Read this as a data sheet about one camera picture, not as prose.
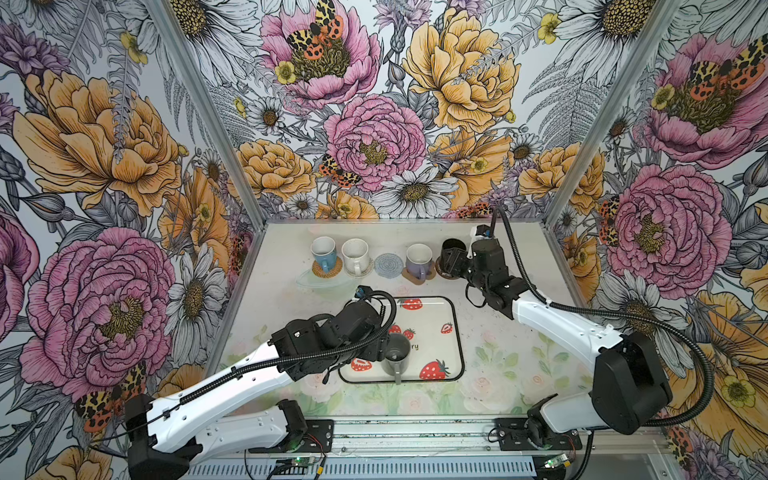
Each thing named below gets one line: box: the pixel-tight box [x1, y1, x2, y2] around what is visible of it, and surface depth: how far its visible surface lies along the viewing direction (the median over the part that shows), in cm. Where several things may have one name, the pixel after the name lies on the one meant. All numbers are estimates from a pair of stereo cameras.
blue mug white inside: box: [310, 236, 337, 273], surface depth 102 cm
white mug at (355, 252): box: [341, 238, 370, 276], surface depth 104 cm
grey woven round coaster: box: [374, 253, 404, 279], surface depth 110 cm
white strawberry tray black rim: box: [338, 296, 465, 383], surface depth 91 cm
